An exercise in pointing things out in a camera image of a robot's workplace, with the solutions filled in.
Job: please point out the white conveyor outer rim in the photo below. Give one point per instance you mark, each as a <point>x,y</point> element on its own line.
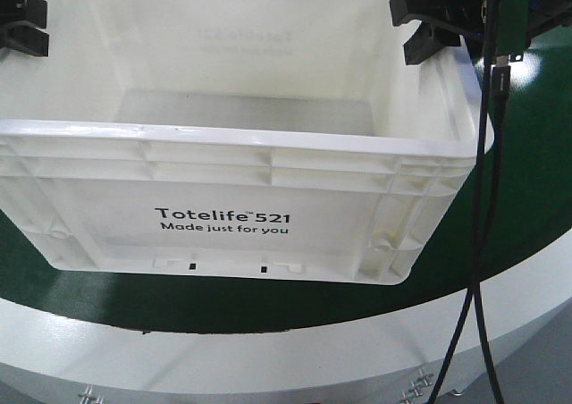
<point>118,338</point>

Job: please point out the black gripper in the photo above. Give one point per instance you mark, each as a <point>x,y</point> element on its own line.
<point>443,21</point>

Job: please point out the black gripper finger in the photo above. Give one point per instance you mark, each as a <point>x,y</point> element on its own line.
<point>32,13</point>
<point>25,39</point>

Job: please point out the green circuit board right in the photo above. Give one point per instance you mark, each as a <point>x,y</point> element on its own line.
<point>511,29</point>

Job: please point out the white plastic tote crate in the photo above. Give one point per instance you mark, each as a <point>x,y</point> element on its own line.
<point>272,139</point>

